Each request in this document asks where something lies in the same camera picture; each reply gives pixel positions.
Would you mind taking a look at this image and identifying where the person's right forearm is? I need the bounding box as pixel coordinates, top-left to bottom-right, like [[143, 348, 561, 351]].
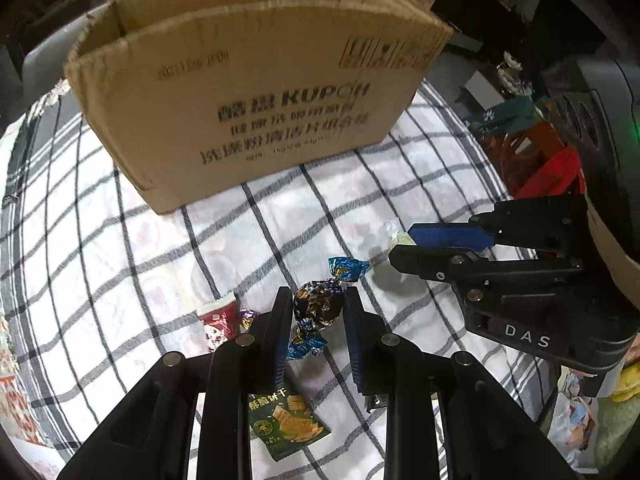
[[587, 196, 640, 303]]

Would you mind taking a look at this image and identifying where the brown cardboard box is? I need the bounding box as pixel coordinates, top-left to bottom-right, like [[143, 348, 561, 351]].
[[64, 0, 455, 216]]

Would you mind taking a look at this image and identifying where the colourful printed bag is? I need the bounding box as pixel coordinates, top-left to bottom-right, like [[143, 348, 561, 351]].
[[550, 365, 640, 473]]

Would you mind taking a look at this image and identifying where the blue foil candy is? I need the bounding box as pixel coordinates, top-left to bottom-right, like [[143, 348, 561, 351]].
[[286, 256, 371, 361]]

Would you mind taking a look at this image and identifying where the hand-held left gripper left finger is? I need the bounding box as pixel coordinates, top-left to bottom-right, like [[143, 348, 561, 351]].
[[56, 286, 293, 480]]

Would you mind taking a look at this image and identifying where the red gift box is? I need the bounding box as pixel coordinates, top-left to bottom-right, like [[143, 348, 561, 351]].
[[492, 122, 588, 201]]

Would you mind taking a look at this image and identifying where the patterned table mat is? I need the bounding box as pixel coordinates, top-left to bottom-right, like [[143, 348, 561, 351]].
[[0, 305, 56, 461]]

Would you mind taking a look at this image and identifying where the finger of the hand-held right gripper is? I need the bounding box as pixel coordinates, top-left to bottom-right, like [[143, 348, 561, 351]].
[[407, 195, 589, 254], [389, 244, 584, 287]]

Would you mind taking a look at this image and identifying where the red candy packet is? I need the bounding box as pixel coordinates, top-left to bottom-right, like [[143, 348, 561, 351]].
[[199, 296, 241, 353]]

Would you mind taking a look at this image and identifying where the black white checked cloth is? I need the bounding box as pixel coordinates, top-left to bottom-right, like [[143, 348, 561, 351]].
[[0, 80, 566, 480]]

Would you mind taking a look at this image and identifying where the white green candy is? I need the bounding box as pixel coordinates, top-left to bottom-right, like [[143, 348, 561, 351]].
[[381, 219, 416, 285]]

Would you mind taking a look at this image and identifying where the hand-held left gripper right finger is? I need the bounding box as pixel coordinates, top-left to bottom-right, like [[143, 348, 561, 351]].
[[341, 286, 578, 480]]

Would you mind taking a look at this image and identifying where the green cracker packet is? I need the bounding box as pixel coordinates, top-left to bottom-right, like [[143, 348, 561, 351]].
[[248, 387, 332, 461]]

